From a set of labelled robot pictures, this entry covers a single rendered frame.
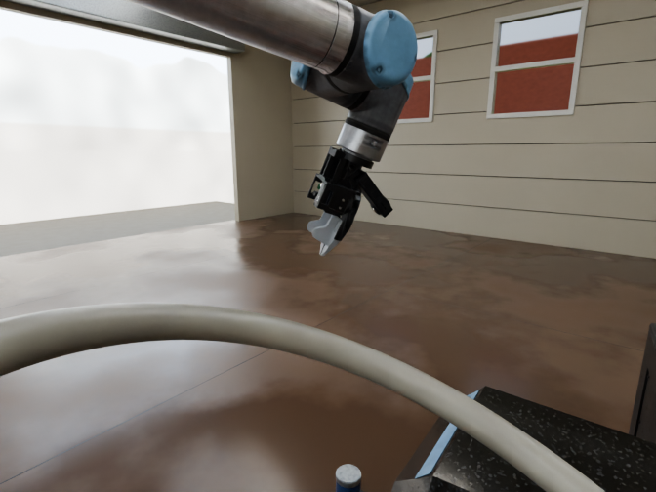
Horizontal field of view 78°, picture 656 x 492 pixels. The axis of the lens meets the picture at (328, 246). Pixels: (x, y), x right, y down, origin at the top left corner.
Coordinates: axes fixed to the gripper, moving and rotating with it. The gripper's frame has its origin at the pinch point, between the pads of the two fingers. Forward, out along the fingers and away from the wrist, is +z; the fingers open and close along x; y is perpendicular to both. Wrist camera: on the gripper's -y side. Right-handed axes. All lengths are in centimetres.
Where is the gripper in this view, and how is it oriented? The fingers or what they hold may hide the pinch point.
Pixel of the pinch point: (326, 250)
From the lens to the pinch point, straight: 83.1
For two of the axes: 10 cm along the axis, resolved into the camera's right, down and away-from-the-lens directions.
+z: -3.8, 8.8, 2.7
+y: -8.7, -2.4, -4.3
